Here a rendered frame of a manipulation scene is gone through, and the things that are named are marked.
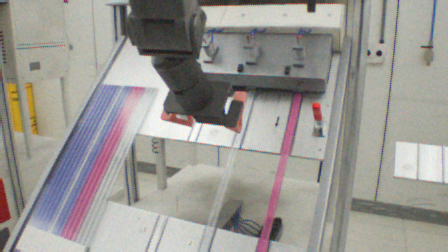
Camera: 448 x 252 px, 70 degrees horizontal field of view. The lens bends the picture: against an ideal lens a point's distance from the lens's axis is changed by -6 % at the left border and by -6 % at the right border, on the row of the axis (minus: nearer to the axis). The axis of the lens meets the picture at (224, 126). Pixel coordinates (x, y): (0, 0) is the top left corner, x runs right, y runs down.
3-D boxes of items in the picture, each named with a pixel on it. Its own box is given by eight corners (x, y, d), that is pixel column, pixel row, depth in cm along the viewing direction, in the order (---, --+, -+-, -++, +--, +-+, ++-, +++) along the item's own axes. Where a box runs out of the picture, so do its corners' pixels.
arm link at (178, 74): (142, 67, 45) (181, 63, 43) (154, 29, 48) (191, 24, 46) (164, 96, 51) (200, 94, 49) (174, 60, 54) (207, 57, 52)
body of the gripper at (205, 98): (180, 84, 60) (162, 57, 54) (234, 89, 56) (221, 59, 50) (167, 116, 57) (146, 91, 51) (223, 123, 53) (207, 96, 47)
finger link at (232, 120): (220, 111, 64) (203, 81, 57) (256, 115, 62) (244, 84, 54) (209, 143, 62) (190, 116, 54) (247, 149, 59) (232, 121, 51)
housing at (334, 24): (341, 68, 86) (341, 26, 74) (174, 61, 104) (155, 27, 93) (344, 45, 89) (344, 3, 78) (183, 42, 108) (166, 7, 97)
